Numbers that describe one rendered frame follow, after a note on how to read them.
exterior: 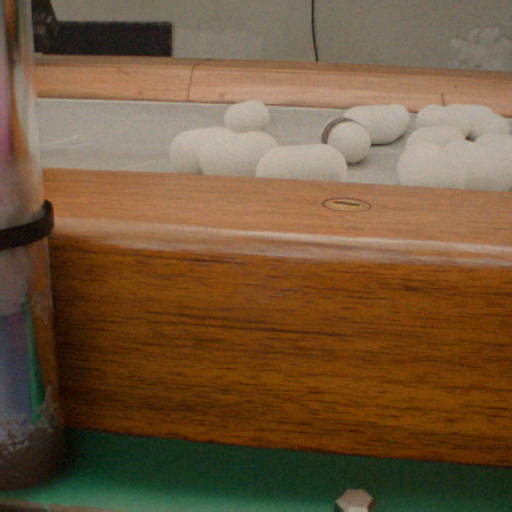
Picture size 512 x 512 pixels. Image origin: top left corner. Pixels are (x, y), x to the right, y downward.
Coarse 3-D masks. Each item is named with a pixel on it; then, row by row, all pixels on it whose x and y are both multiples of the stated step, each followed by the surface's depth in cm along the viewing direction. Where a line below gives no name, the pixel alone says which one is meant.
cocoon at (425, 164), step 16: (416, 144) 26; (432, 144) 26; (400, 160) 26; (416, 160) 25; (432, 160) 24; (448, 160) 24; (400, 176) 26; (416, 176) 24; (432, 176) 24; (448, 176) 24; (464, 176) 24
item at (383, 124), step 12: (360, 108) 35; (372, 108) 35; (384, 108) 36; (360, 120) 35; (372, 120) 35; (384, 120) 35; (396, 120) 36; (372, 132) 35; (384, 132) 35; (396, 132) 36; (372, 144) 36
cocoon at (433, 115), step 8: (424, 112) 38; (432, 112) 37; (440, 112) 37; (448, 112) 37; (456, 112) 36; (416, 120) 38; (424, 120) 38; (432, 120) 37; (440, 120) 37; (448, 120) 36; (456, 120) 36; (464, 120) 36; (416, 128) 38; (464, 128) 36; (464, 136) 37
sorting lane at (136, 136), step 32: (64, 128) 39; (96, 128) 39; (128, 128) 39; (160, 128) 40; (192, 128) 40; (288, 128) 41; (320, 128) 41; (64, 160) 31; (96, 160) 32; (128, 160) 32; (160, 160) 32; (384, 160) 33
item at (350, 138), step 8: (336, 128) 31; (344, 128) 31; (352, 128) 31; (360, 128) 31; (336, 136) 31; (344, 136) 31; (352, 136) 31; (360, 136) 31; (368, 136) 31; (328, 144) 32; (336, 144) 31; (344, 144) 31; (352, 144) 31; (360, 144) 31; (368, 144) 31; (344, 152) 31; (352, 152) 31; (360, 152) 31; (368, 152) 32; (352, 160) 31
